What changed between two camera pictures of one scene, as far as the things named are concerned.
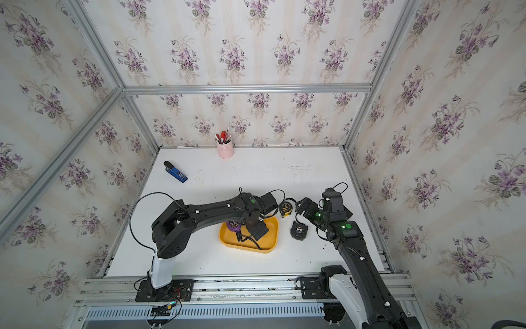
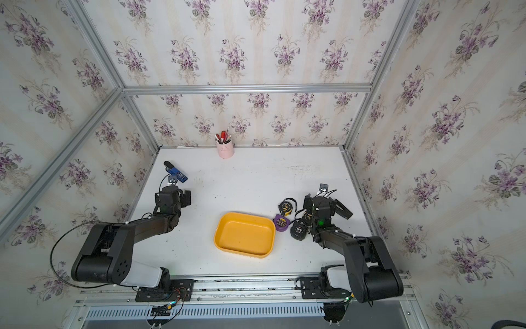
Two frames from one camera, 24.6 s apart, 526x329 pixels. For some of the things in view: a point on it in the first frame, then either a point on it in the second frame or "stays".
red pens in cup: (224, 138) stays
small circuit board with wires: (163, 310) stays
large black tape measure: (298, 230) stays
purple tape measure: (234, 225) to (281, 223)
